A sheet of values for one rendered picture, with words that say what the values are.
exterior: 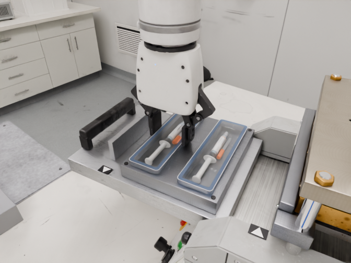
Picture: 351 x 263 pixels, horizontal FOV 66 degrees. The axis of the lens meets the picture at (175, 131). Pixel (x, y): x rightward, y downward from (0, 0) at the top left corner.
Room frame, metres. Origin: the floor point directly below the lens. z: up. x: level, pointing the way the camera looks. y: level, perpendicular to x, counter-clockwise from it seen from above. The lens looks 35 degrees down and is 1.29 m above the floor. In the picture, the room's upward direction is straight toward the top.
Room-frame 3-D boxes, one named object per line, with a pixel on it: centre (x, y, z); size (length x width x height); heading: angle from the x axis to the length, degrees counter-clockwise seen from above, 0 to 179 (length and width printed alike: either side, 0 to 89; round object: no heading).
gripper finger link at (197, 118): (0.37, -0.03, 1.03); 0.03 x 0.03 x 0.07; 62
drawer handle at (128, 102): (0.46, 0.13, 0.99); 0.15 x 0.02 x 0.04; 152
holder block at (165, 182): (0.37, -0.03, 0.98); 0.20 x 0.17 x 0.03; 152
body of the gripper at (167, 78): (0.39, 0.01, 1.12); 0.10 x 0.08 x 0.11; 62
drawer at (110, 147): (0.39, 0.01, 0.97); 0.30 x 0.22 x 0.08; 62
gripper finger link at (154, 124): (0.41, 0.05, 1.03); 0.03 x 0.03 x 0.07; 62
